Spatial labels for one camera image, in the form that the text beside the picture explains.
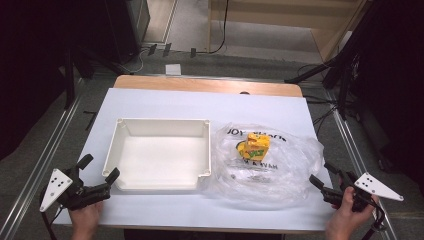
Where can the clear plastic bag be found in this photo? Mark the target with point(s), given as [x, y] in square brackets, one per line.
[276, 173]

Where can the white table mat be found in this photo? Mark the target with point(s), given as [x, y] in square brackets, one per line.
[160, 103]

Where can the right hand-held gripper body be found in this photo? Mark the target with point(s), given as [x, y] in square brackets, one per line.
[361, 191]

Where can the person's left hand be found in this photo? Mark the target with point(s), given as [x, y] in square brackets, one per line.
[85, 218]

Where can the dark cabinet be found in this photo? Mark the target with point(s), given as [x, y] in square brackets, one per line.
[133, 26]

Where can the white paper piece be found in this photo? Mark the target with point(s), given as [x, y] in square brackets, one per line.
[173, 69]

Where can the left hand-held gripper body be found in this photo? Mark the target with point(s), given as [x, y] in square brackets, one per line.
[78, 193]

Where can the person's right hand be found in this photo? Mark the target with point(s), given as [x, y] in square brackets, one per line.
[345, 216]

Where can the white plastic box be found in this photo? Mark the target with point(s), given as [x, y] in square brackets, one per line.
[158, 156]

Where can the light wooden shelf unit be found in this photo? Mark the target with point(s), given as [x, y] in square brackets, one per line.
[266, 20]

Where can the black metal stand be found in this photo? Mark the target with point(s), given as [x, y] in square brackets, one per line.
[336, 70]
[70, 80]

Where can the aluminium floor rail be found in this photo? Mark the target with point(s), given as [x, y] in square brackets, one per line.
[360, 160]
[40, 150]

